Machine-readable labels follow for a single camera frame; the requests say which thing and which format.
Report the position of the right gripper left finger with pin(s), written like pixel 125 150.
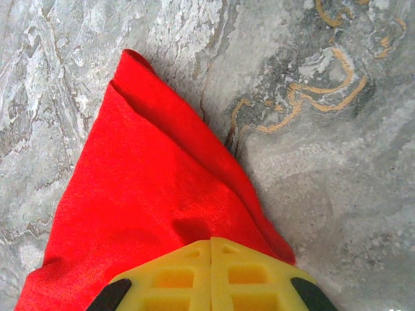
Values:
pixel 172 278

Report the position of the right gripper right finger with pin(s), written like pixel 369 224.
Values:
pixel 253 278

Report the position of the red t-shirt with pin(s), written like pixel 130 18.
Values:
pixel 146 181

